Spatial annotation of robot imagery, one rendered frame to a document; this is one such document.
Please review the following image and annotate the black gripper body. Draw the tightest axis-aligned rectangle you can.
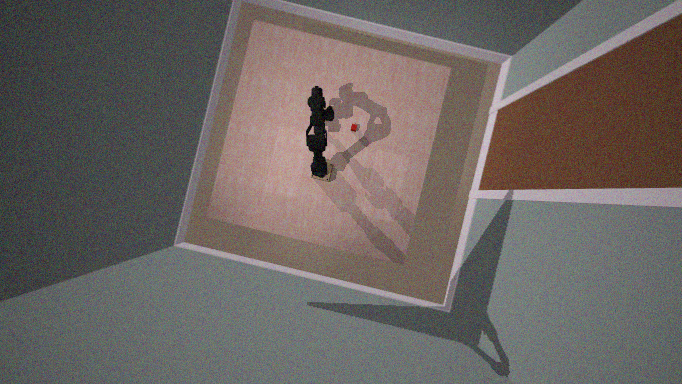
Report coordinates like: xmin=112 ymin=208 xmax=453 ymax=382
xmin=314 ymin=113 xmax=325 ymax=135

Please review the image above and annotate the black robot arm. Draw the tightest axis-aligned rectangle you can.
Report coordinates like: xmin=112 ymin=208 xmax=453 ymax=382
xmin=306 ymin=86 xmax=334 ymax=178

